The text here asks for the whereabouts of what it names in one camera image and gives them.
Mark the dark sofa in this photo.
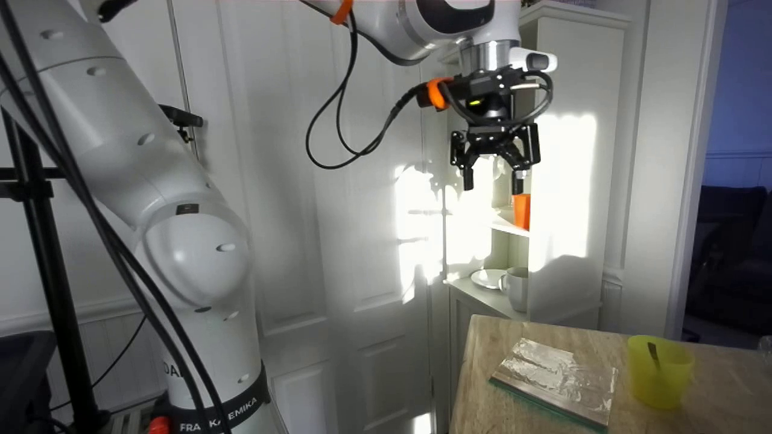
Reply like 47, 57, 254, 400
688, 182, 772, 332

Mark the orange cable clip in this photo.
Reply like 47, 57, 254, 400
425, 76, 452, 113
328, 0, 356, 25

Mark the black looping gripper cable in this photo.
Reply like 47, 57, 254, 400
303, 11, 441, 173

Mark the yellow plastic cup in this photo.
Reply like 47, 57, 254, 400
625, 332, 698, 411

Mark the black cable bundle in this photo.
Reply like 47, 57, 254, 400
0, 6, 233, 434

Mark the orange cup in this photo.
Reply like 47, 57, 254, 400
508, 189, 532, 234

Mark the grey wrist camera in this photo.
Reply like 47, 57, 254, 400
507, 46, 559, 75

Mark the black box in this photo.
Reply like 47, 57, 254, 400
0, 327, 61, 434

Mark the dark spoon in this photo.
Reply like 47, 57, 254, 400
643, 339, 665, 391

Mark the white shelf cabinet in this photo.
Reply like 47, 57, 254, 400
432, 0, 640, 434

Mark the white panel door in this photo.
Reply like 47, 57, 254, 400
170, 0, 453, 434

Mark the white plate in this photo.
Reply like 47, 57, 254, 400
468, 268, 508, 293

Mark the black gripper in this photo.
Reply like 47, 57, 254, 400
447, 72, 543, 197

